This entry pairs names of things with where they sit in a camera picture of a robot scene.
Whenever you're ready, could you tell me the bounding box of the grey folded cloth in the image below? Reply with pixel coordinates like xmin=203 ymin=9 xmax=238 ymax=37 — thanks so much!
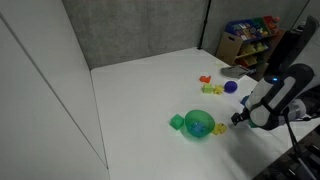
xmin=220 ymin=65 xmax=255 ymax=79

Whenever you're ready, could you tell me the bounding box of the black office chair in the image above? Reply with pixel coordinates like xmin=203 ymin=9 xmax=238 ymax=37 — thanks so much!
xmin=265 ymin=15 xmax=319 ymax=76

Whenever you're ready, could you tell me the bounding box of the purple spiky ball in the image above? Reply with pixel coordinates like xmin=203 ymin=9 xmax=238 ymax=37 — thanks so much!
xmin=224 ymin=81 xmax=238 ymax=93

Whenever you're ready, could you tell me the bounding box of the light blue toy in bowl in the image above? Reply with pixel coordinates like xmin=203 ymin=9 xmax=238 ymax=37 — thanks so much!
xmin=191 ymin=122 xmax=205 ymax=133

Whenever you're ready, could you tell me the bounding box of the orange rubber toy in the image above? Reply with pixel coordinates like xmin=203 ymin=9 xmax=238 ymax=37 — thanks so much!
xmin=199 ymin=76 xmax=211 ymax=83

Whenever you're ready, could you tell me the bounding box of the yellow rubber duck toy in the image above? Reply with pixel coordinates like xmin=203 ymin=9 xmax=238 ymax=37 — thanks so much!
xmin=212 ymin=123 xmax=227 ymax=135

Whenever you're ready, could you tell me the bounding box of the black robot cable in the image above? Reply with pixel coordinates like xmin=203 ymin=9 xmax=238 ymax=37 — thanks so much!
xmin=283 ymin=113 xmax=318 ymax=180

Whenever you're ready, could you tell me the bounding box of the toy shelf with bins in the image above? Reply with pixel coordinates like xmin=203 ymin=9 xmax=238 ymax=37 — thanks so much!
xmin=215 ymin=16 xmax=285 ymax=68

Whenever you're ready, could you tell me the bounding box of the light green cube block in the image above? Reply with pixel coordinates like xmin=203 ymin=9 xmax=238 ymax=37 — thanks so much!
xmin=202 ymin=83 xmax=213 ymax=94

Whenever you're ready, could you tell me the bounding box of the green translucent bowl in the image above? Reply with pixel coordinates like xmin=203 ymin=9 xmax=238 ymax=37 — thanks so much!
xmin=185 ymin=110 xmax=215 ymax=138

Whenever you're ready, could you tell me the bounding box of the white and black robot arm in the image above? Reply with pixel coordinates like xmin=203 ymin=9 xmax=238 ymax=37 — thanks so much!
xmin=231 ymin=64 xmax=315 ymax=130

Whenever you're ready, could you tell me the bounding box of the blue rectangular block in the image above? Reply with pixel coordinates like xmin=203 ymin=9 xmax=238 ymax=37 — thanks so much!
xmin=240 ymin=95 xmax=249 ymax=106

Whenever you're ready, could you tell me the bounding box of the yellow star toy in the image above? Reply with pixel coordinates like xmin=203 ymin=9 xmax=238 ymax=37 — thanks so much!
xmin=213 ymin=85 xmax=224 ymax=95

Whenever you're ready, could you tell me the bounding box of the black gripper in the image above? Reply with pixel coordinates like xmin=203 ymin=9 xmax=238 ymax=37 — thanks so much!
xmin=231 ymin=109 xmax=250 ymax=126

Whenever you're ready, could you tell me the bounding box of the dark blue cube block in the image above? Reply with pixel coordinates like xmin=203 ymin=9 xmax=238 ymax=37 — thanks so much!
xmin=248 ymin=119 xmax=258 ymax=128

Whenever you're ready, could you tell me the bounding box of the black vertical pole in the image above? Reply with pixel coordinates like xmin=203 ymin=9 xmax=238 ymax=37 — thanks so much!
xmin=197 ymin=0 xmax=212 ymax=50

